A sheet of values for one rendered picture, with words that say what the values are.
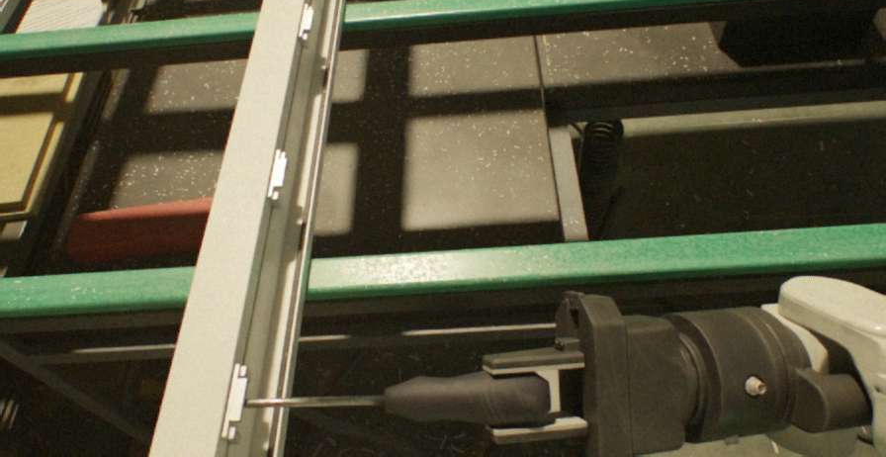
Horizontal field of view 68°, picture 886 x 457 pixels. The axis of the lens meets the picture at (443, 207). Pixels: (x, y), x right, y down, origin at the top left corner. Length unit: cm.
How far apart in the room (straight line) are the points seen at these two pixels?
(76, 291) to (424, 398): 34
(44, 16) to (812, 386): 129
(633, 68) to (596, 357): 74
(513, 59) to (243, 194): 66
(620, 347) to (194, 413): 27
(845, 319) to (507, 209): 51
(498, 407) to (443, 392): 4
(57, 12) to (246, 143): 87
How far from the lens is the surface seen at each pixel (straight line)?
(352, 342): 88
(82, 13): 137
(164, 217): 97
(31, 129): 120
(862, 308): 52
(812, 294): 53
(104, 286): 64
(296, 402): 45
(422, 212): 91
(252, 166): 55
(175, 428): 47
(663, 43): 116
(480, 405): 42
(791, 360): 50
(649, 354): 45
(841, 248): 61
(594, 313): 43
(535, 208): 91
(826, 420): 49
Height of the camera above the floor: 134
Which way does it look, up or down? 55 degrees down
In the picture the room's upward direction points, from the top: 8 degrees counter-clockwise
